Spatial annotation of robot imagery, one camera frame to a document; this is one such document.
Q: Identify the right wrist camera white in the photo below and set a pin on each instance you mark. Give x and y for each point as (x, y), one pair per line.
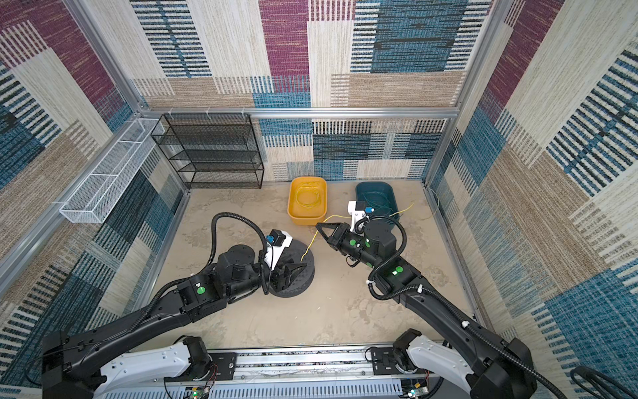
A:
(358, 210)

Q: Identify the dark grey cable spool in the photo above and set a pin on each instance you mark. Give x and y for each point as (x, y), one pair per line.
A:
(296, 253)

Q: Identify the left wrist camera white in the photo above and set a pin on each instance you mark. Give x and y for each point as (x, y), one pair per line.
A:
(277, 242)

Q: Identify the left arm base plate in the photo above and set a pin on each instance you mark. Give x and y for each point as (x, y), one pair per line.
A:
(216, 366)

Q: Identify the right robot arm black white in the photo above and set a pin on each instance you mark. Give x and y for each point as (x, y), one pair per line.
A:
(476, 360)

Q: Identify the white wire mesh basket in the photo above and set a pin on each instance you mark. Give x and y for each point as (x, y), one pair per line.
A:
(97, 195)

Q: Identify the black wire mesh shelf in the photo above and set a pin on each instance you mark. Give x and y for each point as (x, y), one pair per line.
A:
(211, 150)

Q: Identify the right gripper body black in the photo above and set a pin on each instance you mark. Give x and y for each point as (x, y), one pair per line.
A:
(350, 242)

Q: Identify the teal plastic tray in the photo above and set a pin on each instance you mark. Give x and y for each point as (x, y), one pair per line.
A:
(379, 195)

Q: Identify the yellow plastic tray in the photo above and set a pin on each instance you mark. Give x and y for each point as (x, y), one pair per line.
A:
(307, 203)

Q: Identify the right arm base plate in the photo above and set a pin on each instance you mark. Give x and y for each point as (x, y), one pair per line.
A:
(390, 361)

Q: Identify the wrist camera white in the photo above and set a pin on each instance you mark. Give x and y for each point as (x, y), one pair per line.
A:
(277, 242)
(358, 210)

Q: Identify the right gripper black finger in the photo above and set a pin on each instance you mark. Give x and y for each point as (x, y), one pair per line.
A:
(333, 240)
(326, 228)

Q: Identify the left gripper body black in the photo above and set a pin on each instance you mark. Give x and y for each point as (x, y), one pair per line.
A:
(275, 278)

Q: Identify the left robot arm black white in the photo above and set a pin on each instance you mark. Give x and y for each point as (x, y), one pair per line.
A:
(90, 363)

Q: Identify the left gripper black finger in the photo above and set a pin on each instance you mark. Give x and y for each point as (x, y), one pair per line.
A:
(296, 269)
(295, 285)

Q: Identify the aluminium rail front frame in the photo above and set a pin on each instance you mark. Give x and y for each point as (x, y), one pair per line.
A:
(293, 372)

